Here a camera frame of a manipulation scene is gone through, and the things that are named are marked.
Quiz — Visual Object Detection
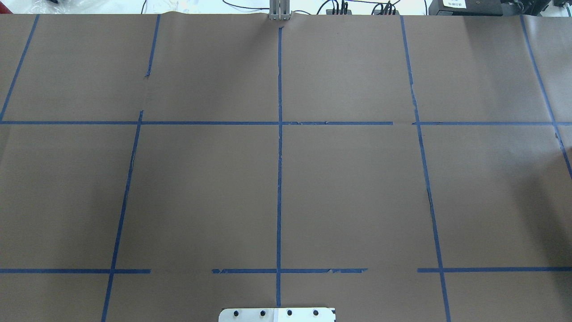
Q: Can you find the black power box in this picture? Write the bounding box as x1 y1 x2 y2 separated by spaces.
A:
428 0 503 17

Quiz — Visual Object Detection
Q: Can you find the aluminium frame post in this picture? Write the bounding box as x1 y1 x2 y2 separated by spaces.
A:
269 0 292 21

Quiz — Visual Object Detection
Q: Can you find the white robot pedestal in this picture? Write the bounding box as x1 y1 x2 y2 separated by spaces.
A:
218 307 336 322

